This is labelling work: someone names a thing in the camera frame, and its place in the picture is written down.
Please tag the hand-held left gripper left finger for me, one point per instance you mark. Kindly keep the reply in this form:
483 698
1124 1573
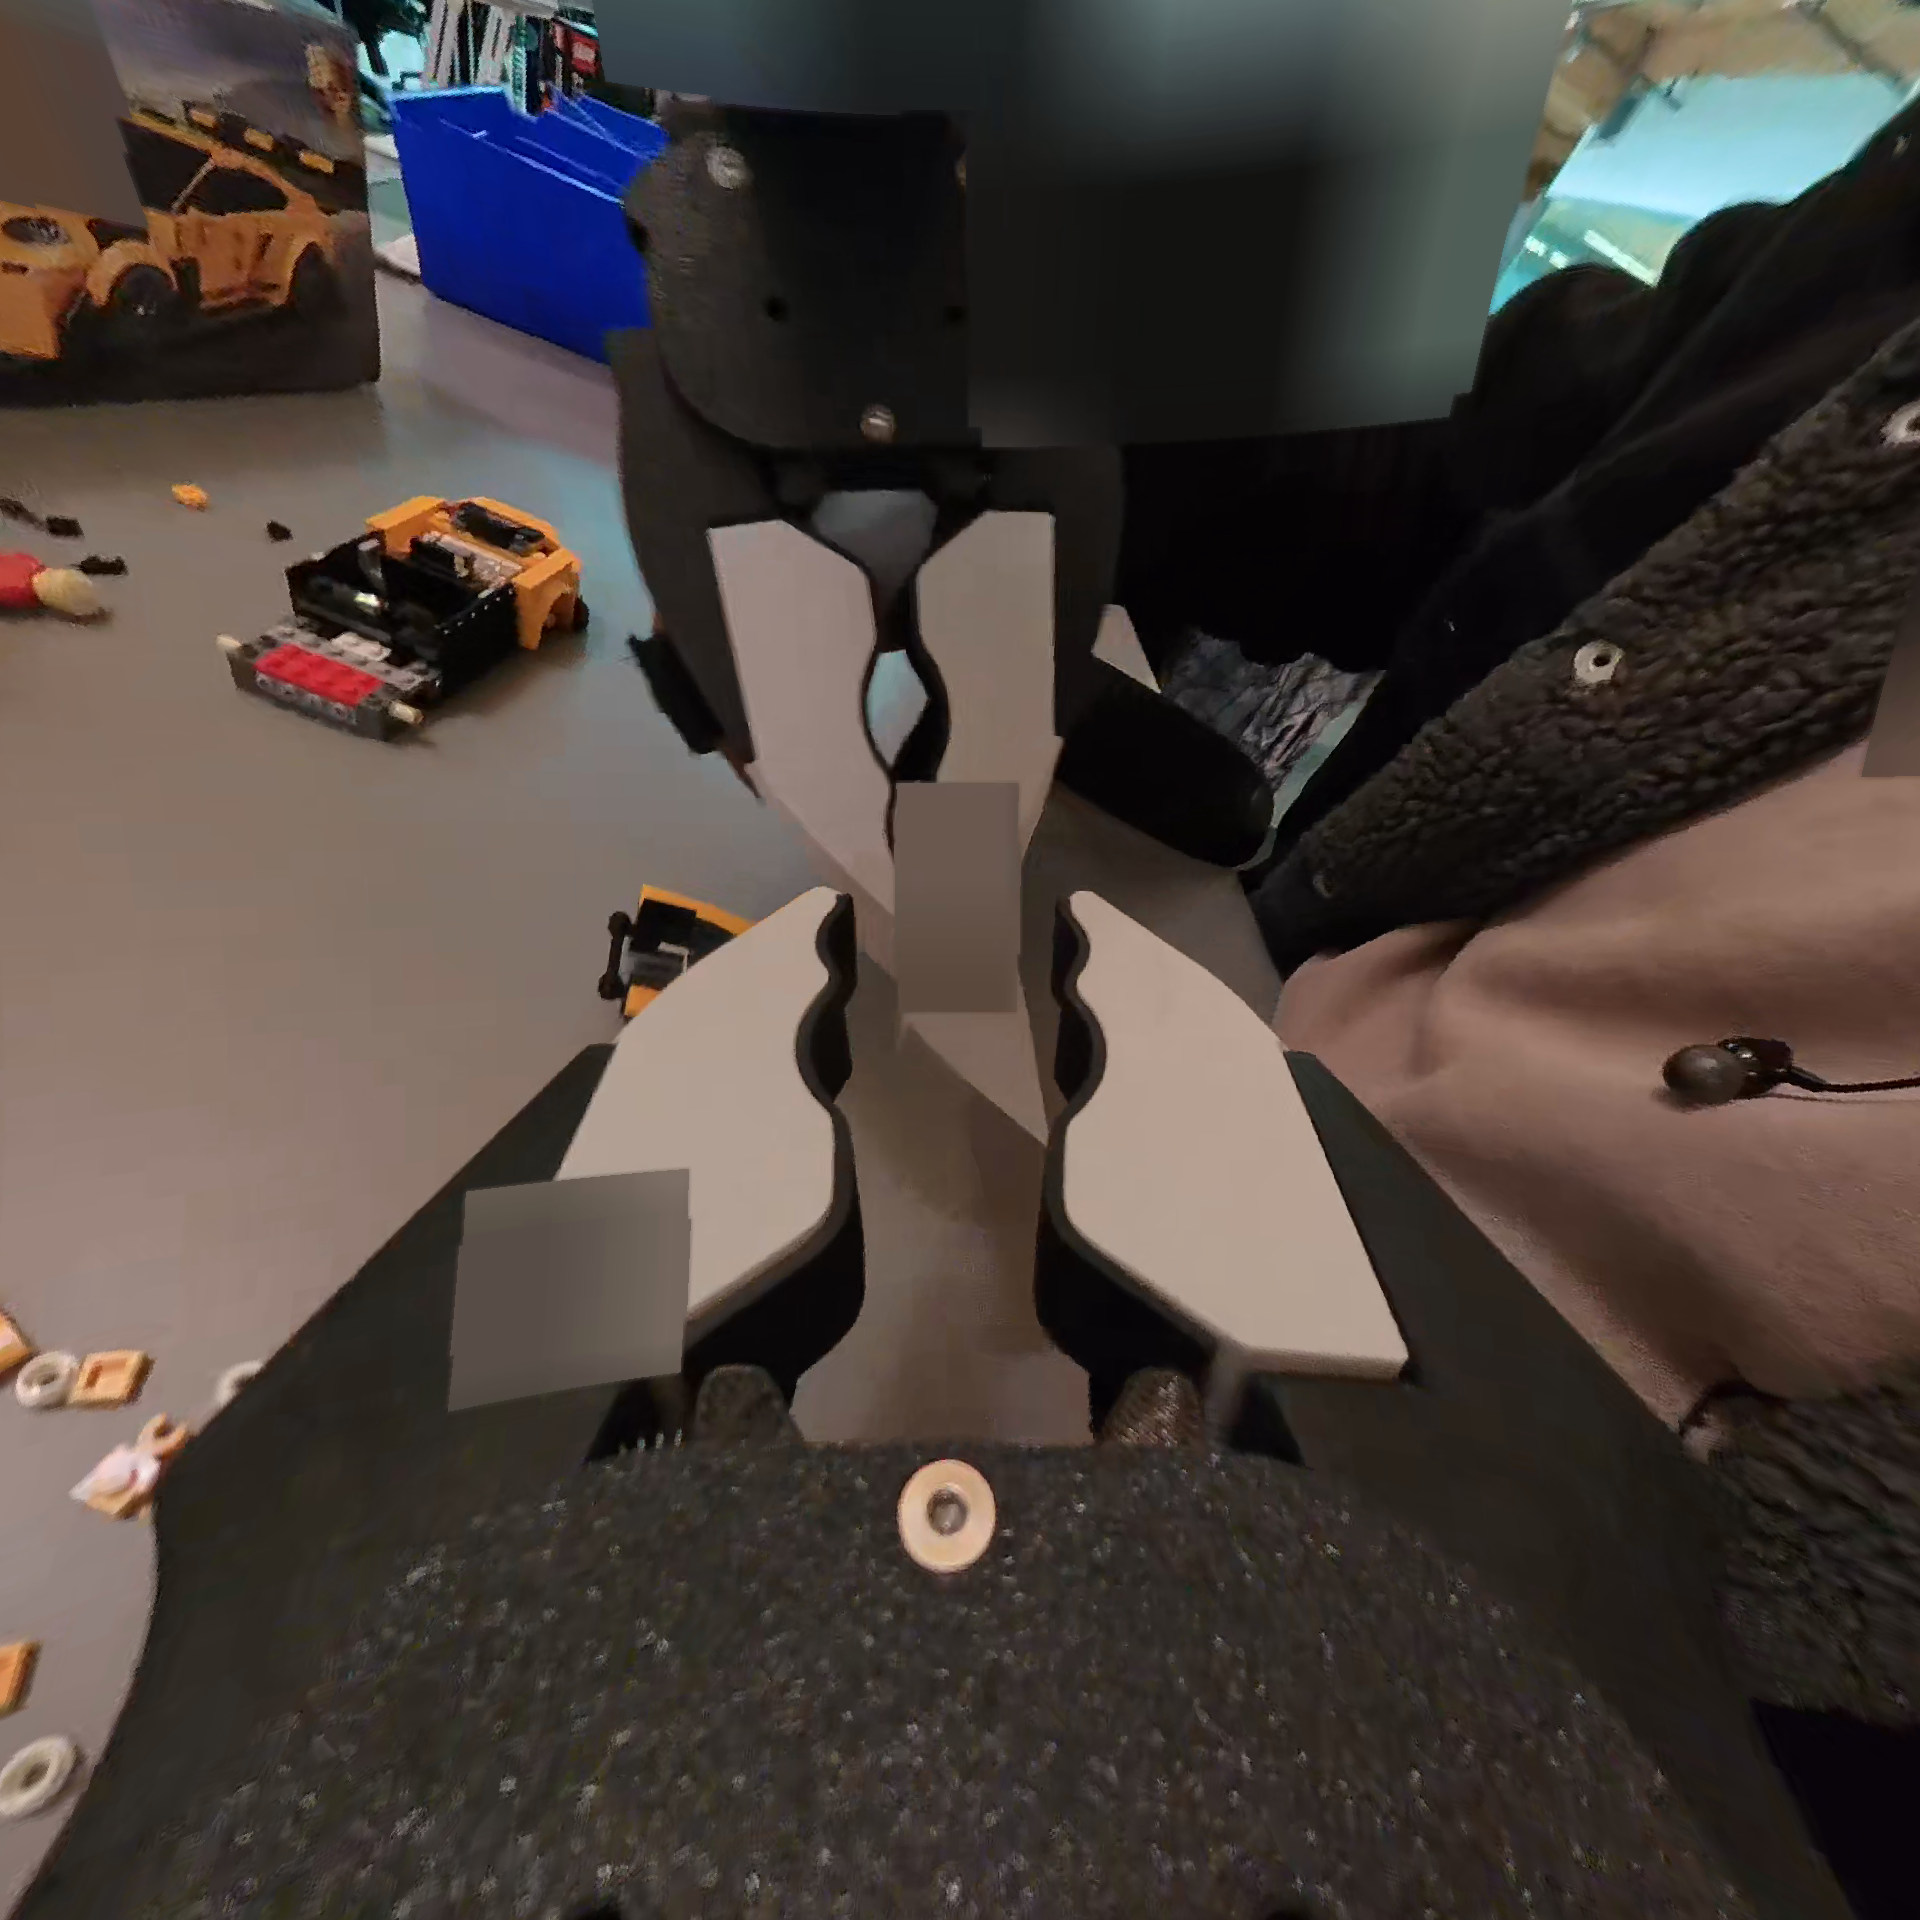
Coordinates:
719 1110

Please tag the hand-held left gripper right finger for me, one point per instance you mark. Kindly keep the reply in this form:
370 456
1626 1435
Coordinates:
1214 1170

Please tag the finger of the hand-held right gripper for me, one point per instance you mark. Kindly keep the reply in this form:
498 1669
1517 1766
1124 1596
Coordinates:
780 644
997 644

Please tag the orange black lego sub-assembly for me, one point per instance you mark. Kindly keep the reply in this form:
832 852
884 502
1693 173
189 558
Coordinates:
667 930

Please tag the person's right forearm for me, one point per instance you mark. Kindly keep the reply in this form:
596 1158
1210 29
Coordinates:
1185 765

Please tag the partly built lego car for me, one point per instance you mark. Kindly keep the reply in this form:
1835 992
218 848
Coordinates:
448 585

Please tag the lego set box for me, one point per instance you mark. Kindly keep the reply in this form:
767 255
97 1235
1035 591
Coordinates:
195 224

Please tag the scattered small lego pieces group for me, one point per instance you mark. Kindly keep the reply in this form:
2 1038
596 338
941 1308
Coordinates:
107 1377

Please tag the tan round lego piece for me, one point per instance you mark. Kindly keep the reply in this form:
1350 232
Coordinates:
71 595

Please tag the beige hoodie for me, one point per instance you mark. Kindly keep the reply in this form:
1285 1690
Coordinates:
1500 1124

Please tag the blue plastic bin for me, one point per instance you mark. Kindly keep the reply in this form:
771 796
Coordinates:
510 224

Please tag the dark fleece jacket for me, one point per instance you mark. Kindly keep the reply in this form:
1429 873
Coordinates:
1649 629

